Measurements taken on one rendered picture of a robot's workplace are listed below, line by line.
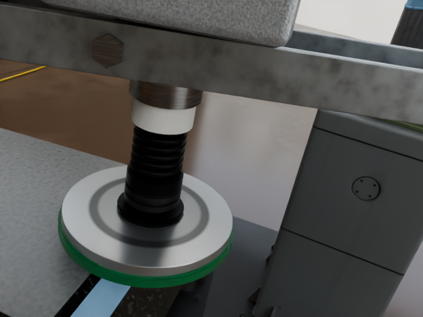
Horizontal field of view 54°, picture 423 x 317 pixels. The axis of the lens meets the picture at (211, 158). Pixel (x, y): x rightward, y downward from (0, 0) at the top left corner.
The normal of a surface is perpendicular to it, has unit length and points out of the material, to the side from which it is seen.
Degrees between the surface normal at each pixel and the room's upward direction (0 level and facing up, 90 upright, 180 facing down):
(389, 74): 90
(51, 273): 0
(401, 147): 90
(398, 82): 90
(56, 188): 0
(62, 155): 0
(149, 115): 90
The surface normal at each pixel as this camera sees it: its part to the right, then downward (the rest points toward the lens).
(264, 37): -0.10, 0.76
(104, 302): 0.79, -0.41
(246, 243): 0.18, -0.87
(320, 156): -0.38, 0.37
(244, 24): -0.04, 0.47
